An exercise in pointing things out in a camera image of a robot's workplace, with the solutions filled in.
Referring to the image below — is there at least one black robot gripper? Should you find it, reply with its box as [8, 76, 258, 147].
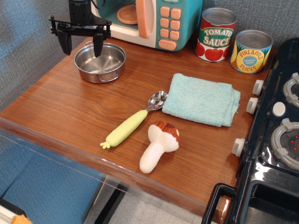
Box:
[49, 0, 112, 57]

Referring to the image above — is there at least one stainless steel pot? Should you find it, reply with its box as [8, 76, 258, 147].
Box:
[74, 42, 127, 84]

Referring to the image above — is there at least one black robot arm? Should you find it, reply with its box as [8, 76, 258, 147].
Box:
[49, 0, 112, 57]

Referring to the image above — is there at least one toy microwave teal white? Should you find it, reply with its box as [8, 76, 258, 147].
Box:
[92, 0, 202, 52]

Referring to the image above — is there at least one plush white brown mushroom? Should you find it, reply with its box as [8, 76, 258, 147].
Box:
[139, 121, 180, 174]

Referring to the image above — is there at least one tomato sauce can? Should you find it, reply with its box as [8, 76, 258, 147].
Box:
[196, 7, 237, 62]

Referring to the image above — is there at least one teal folded cloth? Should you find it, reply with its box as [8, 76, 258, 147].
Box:
[162, 73, 241, 127]

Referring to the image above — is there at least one pineapple slices can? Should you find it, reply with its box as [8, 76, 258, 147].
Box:
[230, 29, 273, 74]

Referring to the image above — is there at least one orange black object corner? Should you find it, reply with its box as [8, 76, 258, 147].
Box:
[0, 198, 32, 224]

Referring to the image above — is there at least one black toy stove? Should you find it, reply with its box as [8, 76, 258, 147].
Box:
[202, 38, 299, 224]

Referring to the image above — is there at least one black braided cable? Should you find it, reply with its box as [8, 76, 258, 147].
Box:
[89, 0, 107, 10]

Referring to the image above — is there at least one spoon with green handle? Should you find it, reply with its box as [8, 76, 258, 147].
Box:
[100, 91, 168, 149]

